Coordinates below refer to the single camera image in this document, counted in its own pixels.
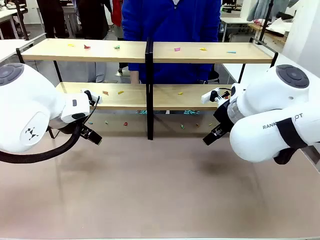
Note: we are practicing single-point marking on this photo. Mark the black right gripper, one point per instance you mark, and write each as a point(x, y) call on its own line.
point(223, 115)

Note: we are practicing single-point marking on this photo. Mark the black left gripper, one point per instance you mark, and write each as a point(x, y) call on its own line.
point(82, 128)

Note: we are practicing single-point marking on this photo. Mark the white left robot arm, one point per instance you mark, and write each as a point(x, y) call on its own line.
point(25, 105)

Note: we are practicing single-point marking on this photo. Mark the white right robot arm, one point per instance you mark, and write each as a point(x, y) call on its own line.
point(262, 100)

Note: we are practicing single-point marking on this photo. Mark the person's right hand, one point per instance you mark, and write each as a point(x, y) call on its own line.
point(134, 77)

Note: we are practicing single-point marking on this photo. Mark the white table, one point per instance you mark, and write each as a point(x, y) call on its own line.
point(250, 72)
point(7, 13)
point(10, 47)
point(237, 21)

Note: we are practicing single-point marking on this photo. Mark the wooden two-tier shelf unit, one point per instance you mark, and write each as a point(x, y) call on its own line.
point(100, 53)
point(212, 56)

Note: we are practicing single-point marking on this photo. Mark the wooden work table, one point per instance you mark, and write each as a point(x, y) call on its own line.
point(272, 37)

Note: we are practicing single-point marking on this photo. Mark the bystander in dark coat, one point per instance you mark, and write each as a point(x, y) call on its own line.
point(92, 20)

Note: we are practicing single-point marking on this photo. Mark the person in blue sweater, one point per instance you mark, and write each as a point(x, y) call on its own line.
point(172, 25)

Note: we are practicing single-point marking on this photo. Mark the grey metal table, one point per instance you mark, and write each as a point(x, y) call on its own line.
point(71, 20)

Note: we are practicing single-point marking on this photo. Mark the black stand pole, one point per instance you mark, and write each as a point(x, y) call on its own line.
point(267, 20)

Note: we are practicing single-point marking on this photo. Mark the white bag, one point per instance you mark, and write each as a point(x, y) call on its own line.
point(280, 25)

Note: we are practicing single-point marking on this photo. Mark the bystander in red jacket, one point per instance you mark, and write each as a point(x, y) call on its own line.
point(116, 12)

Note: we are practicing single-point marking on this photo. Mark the bystander in black clothes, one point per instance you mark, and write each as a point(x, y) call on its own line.
point(51, 17)

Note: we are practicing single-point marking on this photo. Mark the grey hanging garment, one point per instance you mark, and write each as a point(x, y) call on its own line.
point(260, 10)

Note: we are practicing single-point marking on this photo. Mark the black chair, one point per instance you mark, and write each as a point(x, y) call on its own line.
point(22, 22)

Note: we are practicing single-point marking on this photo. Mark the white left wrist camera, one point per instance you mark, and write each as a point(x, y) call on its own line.
point(92, 95)

